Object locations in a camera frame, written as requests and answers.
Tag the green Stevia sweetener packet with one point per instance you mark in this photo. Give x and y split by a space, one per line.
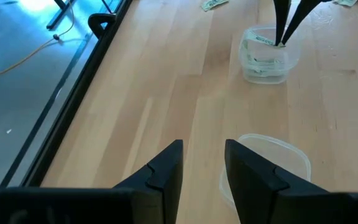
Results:
259 67
213 3
259 39
346 2

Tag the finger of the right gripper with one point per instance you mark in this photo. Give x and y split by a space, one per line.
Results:
303 14
281 15

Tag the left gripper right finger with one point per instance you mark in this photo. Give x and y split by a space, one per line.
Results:
250 180

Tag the black aluminium table frame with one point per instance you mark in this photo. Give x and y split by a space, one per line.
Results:
80 93

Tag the black frame clamp hook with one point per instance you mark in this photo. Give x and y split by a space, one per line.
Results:
99 19

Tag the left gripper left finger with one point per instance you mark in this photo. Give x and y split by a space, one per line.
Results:
169 174

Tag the black tripod stand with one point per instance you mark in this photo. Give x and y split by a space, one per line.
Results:
61 14

